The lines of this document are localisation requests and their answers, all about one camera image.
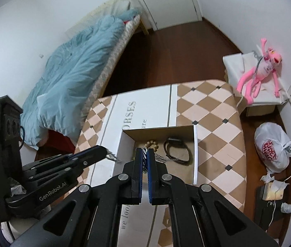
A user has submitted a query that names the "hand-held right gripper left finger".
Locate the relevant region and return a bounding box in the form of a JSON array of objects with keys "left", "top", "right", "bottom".
[{"left": 9, "top": 148, "right": 148, "bottom": 247}]

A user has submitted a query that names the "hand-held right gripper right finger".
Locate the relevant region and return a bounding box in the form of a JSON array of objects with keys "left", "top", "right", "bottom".
[{"left": 147, "top": 149, "right": 280, "bottom": 247}]

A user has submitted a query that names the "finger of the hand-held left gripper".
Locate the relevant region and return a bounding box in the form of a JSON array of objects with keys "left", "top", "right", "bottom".
[
  {"left": 22, "top": 145, "right": 106, "bottom": 171},
  {"left": 32, "top": 153, "right": 108, "bottom": 184}
]

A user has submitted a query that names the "silver twisted bracelet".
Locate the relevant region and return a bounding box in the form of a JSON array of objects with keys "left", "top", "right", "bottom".
[{"left": 141, "top": 147, "right": 167, "bottom": 164}]

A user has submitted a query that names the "silver chain necklace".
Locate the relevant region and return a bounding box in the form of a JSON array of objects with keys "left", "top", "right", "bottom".
[{"left": 105, "top": 153, "right": 122, "bottom": 163}]

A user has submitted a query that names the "white cardboard box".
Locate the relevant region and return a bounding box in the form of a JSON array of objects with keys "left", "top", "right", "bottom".
[{"left": 87, "top": 84, "right": 200, "bottom": 247}]

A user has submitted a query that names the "black wrist watch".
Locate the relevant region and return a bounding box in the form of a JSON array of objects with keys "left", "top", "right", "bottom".
[{"left": 163, "top": 137, "right": 190, "bottom": 164}]

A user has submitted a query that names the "red cloth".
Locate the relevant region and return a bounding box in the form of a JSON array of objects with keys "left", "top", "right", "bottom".
[{"left": 36, "top": 130, "right": 76, "bottom": 155}]

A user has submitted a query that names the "checkered tablecloth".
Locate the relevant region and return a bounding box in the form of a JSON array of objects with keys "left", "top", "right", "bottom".
[{"left": 74, "top": 80, "right": 248, "bottom": 247}]

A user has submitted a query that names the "bed with blue blanket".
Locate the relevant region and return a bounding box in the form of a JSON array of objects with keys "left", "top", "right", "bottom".
[{"left": 20, "top": 9, "right": 141, "bottom": 150}]

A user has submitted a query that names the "bed mattress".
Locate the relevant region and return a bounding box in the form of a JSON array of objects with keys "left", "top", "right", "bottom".
[{"left": 65, "top": 0, "right": 149, "bottom": 124}]

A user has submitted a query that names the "white plastic bag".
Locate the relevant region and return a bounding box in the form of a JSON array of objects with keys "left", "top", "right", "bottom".
[{"left": 254, "top": 122, "right": 291, "bottom": 173}]

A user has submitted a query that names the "white low cabinet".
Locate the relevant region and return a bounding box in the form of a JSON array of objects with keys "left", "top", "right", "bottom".
[{"left": 223, "top": 51, "right": 290, "bottom": 117}]

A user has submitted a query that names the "black box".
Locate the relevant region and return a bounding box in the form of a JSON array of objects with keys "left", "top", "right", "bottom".
[{"left": 254, "top": 185, "right": 285, "bottom": 231}]

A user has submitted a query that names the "tissue box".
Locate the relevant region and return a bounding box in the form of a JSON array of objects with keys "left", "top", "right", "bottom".
[{"left": 261, "top": 180, "right": 289, "bottom": 202}]

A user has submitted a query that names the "pink plush toy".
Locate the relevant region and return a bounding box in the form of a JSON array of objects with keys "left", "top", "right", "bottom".
[{"left": 235, "top": 38, "right": 283, "bottom": 105}]

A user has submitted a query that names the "white pillow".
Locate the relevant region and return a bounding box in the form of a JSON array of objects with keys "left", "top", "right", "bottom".
[{"left": 104, "top": 0, "right": 136, "bottom": 16}]

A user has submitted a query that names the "white door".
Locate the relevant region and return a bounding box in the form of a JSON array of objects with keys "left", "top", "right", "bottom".
[{"left": 127, "top": 0, "right": 203, "bottom": 31}]

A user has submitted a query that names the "wooden bead bracelet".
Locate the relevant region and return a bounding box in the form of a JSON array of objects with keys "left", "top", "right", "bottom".
[{"left": 144, "top": 140, "right": 159, "bottom": 151}]

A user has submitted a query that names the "white cable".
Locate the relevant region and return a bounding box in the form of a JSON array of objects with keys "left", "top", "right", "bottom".
[{"left": 268, "top": 160, "right": 291, "bottom": 227}]

